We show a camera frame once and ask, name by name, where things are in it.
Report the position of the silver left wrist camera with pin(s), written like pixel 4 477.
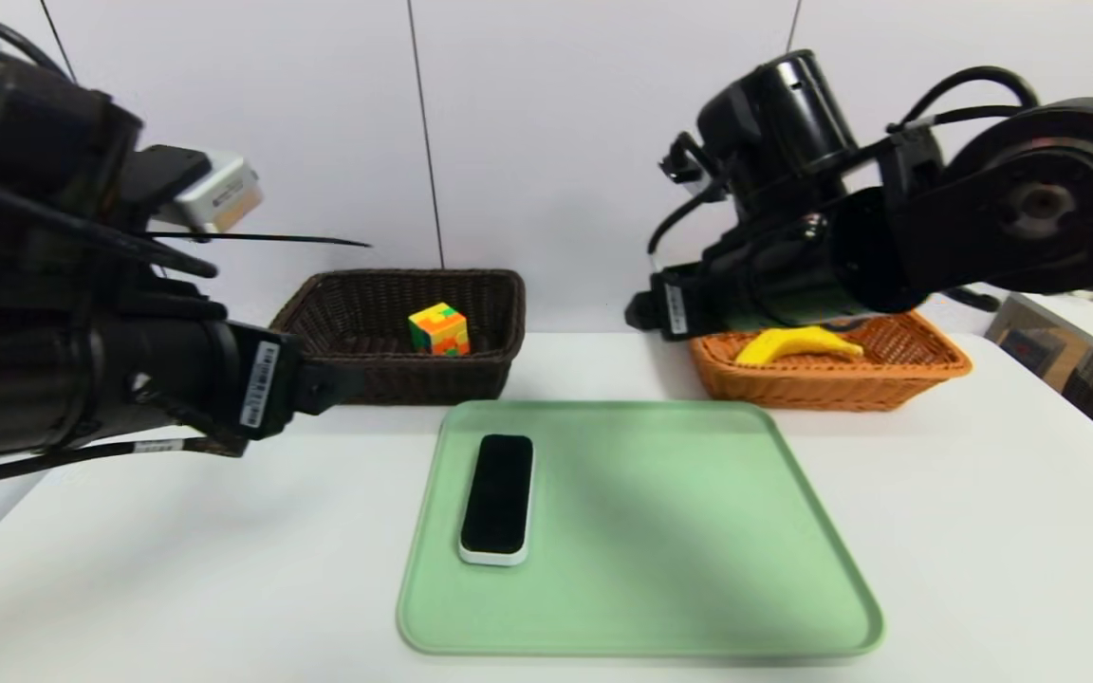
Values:
pixel 219 194

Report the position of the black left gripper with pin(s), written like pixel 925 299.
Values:
pixel 263 383

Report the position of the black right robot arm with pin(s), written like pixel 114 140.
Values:
pixel 1030 199

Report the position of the dark brown wicker basket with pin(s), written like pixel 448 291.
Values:
pixel 366 379

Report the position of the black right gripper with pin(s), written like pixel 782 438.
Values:
pixel 671 305

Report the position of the black zip tie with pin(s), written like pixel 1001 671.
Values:
pixel 262 238

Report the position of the orange wicker basket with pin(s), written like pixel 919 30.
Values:
pixel 841 384

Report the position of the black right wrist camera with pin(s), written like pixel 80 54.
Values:
pixel 779 123

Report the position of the black and white board eraser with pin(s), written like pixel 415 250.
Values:
pixel 497 493

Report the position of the dark box under side table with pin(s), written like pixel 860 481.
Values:
pixel 1030 353

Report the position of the yellow banana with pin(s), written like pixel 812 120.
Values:
pixel 793 343

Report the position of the colourful puzzle cube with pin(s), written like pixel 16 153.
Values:
pixel 440 330

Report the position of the light green plastic tray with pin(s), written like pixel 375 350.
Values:
pixel 651 569

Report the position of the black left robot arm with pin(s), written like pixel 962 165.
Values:
pixel 34 360

